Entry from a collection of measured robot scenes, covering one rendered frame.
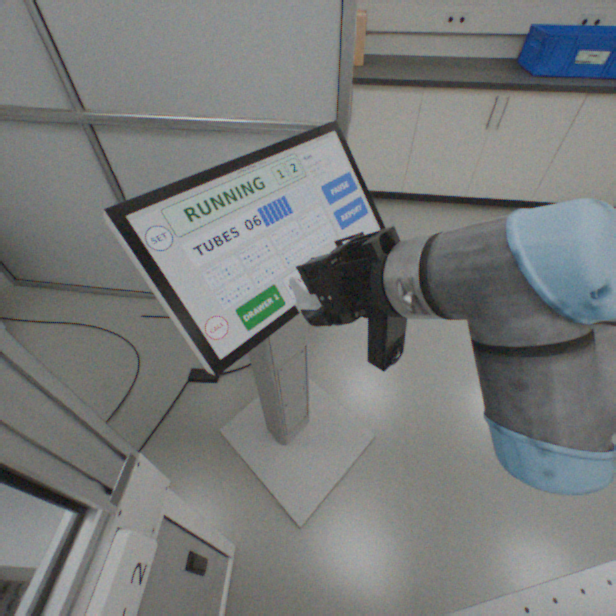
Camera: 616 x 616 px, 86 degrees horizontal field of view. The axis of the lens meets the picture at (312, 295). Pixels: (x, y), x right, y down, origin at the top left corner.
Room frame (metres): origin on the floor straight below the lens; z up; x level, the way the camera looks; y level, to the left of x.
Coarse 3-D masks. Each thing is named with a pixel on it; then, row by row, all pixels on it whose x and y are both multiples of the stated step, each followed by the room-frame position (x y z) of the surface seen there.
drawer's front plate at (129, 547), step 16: (112, 544) 0.06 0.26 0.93; (128, 544) 0.06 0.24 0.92; (144, 544) 0.07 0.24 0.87; (112, 560) 0.05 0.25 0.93; (128, 560) 0.05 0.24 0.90; (144, 560) 0.05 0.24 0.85; (112, 576) 0.03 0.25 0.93; (128, 576) 0.03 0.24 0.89; (144, 576) 0.04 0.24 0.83; (96, 592) 0.02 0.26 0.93; (112, 592) 0.02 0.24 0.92; (128, 592) 0.02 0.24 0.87; (96, 608) 0.00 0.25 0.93; (112, 608) 0.00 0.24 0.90; (128, 608) 0.00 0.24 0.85
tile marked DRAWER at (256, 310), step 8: (272, 288) 0.44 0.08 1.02; (256, 296) 0.42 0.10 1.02; (264, 296) 0.42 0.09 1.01; (272, 296) 0.43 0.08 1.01; (280, 296) 0.44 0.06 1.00; (248, 304) 0.40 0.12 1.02; (256, 304) 0.41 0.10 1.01; (264, 304) 0.41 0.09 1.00; (272, 304) 0.42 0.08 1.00; (280, 304) 0.42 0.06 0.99; (240, 312) 0.38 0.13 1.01; (248, 312) 0.39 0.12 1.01; (256, 312) 0.40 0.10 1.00; (264, 312) 0.40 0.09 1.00; (272, 312) 0.41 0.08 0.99; (240, 320) 0.37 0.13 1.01; (248, 320) 0.38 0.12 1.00; (256, 320) 0.38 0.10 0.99; (264, 320) 0.39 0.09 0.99; (248, 328) 0.37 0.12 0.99
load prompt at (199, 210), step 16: (288, 160) 0.65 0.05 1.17; (240, 176) 0.57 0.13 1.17; (256, 176) 0.59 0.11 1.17; (272, 176) 0.61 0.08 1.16; (288, 176) 0.63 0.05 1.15; (304, 176) 0.65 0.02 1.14; (208, 192) 0.52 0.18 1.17; (224, 192) 0.54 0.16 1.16; (240, 192) 0.55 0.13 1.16; (256, 192) 0.57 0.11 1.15; (272, 192) 0.58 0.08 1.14; (176, 208) 0.47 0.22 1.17; (192, 208) 0.49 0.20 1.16; (208, 208) 0.50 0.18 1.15; (224, 208) 0.51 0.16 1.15; (240, 208) 0.53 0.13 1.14; (176, 224) 0.45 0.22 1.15; (192, 224) 0.47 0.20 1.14
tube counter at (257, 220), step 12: (288, 192) 0.60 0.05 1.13; (300, 192) 0.62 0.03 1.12; (312, 192) 0.63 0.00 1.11; (264, 204) 0.56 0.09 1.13; (276, 204) 0.57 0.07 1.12; (288, 204) 0.58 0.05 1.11; (300, 204) 0.60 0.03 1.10; (240, 216) 0.52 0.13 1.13; (252, 216) 0.53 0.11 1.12; (264, 216) 0.54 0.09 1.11; (276, 216) 0.55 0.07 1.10; (288, 216) 0.57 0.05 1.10; (252, 228) 0.51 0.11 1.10; (264, 228) 0.52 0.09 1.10
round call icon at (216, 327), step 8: (208, 320) 0.35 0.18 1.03; (216, 320) 0.36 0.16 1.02; (224, 320) 0.36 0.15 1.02; (208, 328) 0.34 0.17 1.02; (216, 328) 0.35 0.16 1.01; (224, 328) 0.35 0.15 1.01; (232, 328) 0.36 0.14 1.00; (208, 336) 0.33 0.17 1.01; (216, 336) 0.34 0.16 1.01; (224, 336) 0.34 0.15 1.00
